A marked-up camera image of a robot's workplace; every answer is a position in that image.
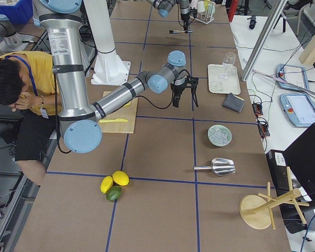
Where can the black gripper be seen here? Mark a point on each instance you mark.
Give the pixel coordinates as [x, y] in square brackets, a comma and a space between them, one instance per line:
[184, 16]
[177, 89]

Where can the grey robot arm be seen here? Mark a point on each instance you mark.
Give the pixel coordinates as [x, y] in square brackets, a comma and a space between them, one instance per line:
[165, 6]
[79, 118]

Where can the yellow lemon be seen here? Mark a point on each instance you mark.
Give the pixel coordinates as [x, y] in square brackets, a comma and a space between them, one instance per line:
[121, 178]
[106, 184]

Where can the wooden cup tree stand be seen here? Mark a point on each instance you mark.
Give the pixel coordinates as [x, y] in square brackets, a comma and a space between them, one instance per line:
[256, 210]

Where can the wooden cutting board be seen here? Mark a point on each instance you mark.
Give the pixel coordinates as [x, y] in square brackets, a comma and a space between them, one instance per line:
[128, 112]

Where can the cream bear serving tray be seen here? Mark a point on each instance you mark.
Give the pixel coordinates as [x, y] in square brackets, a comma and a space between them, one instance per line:
[223, 80]

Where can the folded grey cloth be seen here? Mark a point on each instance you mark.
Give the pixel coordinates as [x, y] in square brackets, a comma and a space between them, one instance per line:
[233, 102]

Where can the green bowl of ice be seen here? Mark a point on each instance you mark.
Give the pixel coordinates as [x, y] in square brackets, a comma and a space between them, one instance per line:
[219, 135]

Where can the clear wine glass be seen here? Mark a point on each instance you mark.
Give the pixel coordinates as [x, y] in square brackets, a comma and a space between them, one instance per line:
[228, 61]

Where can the yellow plastic knife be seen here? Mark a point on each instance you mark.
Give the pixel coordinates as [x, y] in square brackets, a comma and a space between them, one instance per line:
[113, 120]

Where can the steel ice scoop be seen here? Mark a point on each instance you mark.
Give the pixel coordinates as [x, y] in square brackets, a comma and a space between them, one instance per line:
[219, 166]

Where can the black power strip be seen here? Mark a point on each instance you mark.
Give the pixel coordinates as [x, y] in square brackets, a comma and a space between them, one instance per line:
[262, 123]

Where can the green lime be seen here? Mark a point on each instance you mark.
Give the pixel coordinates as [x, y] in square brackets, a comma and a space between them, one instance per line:
[114, 193]

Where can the black box with label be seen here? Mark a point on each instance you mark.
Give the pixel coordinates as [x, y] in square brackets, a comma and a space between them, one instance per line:
[278, 169]

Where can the upper teach pendant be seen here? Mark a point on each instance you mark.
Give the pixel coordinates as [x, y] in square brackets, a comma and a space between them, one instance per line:
[292, 74]

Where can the teach pendant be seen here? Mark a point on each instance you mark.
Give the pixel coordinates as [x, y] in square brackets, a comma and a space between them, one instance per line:
[292, 74]
[299, 109]

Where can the lower teach pendant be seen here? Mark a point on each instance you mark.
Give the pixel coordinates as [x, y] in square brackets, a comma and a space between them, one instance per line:
[299, 109]

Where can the iridescent metal rod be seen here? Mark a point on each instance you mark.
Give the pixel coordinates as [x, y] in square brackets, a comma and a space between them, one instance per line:
[285, 82]

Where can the black monitor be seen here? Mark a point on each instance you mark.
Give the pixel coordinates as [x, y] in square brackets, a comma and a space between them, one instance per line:
[300, 157]

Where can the person in yellow shirt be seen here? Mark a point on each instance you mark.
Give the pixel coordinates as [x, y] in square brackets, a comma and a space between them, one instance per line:
[27, 84]

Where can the blue storage bin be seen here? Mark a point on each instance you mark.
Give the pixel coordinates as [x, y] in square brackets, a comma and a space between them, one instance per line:
[19, 13]

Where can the white wire cup rack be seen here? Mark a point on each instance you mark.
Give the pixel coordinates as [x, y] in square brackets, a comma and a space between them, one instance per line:
[202, 11]

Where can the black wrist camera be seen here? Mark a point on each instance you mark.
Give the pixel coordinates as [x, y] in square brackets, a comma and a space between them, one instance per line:
[191, 82]

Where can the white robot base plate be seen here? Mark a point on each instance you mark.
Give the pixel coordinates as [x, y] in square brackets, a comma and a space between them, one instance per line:
[110, 70]

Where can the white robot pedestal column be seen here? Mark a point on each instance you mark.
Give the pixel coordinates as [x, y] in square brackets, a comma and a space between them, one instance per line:
[99, 20]

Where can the aluminium frame post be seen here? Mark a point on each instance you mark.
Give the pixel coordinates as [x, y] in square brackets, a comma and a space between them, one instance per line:
[265, 32]

